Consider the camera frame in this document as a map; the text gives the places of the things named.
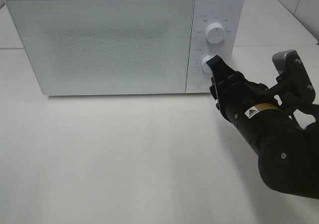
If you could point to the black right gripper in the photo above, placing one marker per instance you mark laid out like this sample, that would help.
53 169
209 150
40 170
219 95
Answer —
231 89

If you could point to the round white door button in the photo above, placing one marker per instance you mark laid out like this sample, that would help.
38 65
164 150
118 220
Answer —
205 83

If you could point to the white timer knob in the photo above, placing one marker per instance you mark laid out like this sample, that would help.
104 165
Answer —
205 67

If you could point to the white microwave door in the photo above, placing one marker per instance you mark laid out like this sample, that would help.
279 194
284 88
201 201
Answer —
100 47

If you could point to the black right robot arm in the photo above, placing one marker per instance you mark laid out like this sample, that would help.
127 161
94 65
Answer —
288 155

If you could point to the upper white power knob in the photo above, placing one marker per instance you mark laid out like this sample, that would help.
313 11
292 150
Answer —
215 32

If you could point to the white microwave oven body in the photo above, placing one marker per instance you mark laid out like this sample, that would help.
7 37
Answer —
214 7

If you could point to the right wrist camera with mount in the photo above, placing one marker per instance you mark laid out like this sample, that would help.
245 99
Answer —
293 77

